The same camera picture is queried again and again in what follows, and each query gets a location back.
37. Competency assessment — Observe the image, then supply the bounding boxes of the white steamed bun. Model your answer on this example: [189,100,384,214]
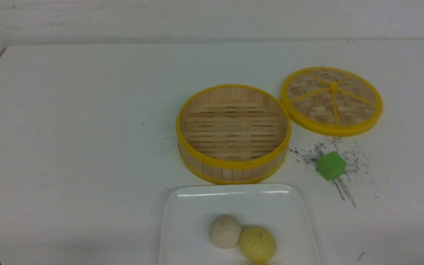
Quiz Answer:
[209,215,242,249]

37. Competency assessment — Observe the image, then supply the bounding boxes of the yellow steamed bun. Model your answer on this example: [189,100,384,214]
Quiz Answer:
[238,226,277,263]

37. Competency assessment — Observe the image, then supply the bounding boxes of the white square plate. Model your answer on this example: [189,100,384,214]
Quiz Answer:
[158,183,321,265]

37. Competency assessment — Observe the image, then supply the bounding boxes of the bamboo steamer basket yellow rims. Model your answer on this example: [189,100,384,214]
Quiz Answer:
[176,84,292,185]

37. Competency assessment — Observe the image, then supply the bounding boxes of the green cube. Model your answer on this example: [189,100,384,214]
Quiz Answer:
[316,152,347,181]

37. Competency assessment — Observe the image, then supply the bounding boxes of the bamboo steamer lid yellow rim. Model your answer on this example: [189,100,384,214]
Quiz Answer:
[280,66,383,137]

